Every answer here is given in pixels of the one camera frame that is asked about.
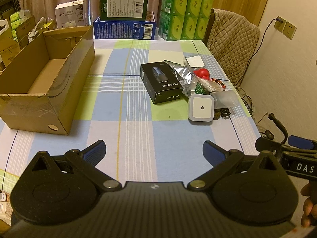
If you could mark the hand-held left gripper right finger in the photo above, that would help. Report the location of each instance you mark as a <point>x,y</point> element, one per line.
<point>213,151</point>

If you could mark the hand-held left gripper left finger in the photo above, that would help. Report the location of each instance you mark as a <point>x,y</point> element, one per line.
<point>95,150</point>

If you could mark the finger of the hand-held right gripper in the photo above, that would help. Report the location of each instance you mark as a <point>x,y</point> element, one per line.
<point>301,141</point>
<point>266,145</point>

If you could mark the white square night light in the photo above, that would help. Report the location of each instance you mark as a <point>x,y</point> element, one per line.
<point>201,107</point>

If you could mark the frosted plastic cup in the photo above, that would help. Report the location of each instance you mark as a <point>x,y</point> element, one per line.
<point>225,99</point>

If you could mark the clear bag of cotton swabs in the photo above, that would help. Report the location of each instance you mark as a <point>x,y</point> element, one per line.
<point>210,84</point>

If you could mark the red-brown knotted trinket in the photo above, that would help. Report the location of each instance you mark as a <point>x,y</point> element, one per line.
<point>220,83</point>

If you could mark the silver foil bag green label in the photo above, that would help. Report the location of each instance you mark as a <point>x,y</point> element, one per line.
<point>184,78</point>

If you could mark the red cat figurine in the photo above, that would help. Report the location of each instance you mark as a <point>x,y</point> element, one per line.
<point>201,73</point>

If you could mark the brown cardboard box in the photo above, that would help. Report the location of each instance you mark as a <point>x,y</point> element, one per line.
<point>49,84</point>

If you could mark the black shaver box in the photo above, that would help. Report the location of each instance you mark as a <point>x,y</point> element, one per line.
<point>161,81</point>

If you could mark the clear packet with white pad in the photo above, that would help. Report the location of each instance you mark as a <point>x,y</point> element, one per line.
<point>194,60</point>

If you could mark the person's right hand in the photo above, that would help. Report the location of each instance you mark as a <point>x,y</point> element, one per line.
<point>308,203</point>

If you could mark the white power strip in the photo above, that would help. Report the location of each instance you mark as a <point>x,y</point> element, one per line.
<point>3,198</point>

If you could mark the beige quilted chair cover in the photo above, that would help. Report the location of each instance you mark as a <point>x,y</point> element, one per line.
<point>232,44</point>

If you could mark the blue flat carton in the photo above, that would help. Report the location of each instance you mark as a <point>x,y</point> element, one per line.
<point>118,31</point>

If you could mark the blue charger plug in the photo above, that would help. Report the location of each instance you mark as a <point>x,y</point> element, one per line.
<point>278,19</point>

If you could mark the dark wooden chair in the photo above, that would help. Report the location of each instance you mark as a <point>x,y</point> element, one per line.
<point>208,24</point>

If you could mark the brown carton with tissue packs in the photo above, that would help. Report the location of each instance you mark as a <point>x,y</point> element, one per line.
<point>10,49</point>

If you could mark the crumpled white plastic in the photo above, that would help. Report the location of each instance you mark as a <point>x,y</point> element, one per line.
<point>37,29</point>

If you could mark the white humidifier box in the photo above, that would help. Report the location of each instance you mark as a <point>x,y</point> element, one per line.
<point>69,14</point>

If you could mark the stack of green tissue packs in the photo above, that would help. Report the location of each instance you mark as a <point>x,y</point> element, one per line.
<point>185,12</point>

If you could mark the dark green carton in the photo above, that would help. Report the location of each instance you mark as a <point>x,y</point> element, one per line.
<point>123,5</point>

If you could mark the beige wall socket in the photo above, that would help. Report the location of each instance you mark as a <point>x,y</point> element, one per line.
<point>279,26</point>
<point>290,30</point>

